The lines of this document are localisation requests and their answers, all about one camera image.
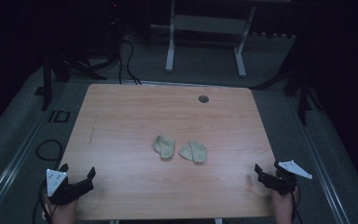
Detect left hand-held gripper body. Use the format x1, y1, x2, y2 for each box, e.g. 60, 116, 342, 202
46, 168, 94, 206

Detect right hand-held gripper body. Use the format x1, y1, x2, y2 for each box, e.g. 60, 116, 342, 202
255, 160, 313, 196

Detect pale green sock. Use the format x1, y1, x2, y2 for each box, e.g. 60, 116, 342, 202
153, 134, 176, 161
178, 140, 208, 164

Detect person's left hand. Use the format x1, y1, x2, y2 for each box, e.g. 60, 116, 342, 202
44, 192, 79, 224

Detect person's right hand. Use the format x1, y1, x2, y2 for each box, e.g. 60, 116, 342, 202
269, 186, 300, 224

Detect black metal stand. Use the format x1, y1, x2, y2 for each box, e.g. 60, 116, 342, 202
34, 0, 129, 112
251, 27, 325, 126

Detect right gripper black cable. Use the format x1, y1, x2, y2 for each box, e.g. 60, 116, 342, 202
290, 185, 304, 224

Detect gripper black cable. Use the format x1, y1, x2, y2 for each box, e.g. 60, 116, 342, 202
31, 178, 53, 224
290, 185, 304, 224

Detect looped black floor cable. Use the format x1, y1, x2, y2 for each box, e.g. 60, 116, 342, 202
35, 138, 64, 162

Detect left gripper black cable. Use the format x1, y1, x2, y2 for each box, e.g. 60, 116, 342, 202
31, 178, 53, 224

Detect black floor cables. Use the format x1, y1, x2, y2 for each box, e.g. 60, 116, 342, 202
117, 36, 143, 86

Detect white metal desk frame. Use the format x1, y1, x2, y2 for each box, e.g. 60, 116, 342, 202
150, 0, 257, 78

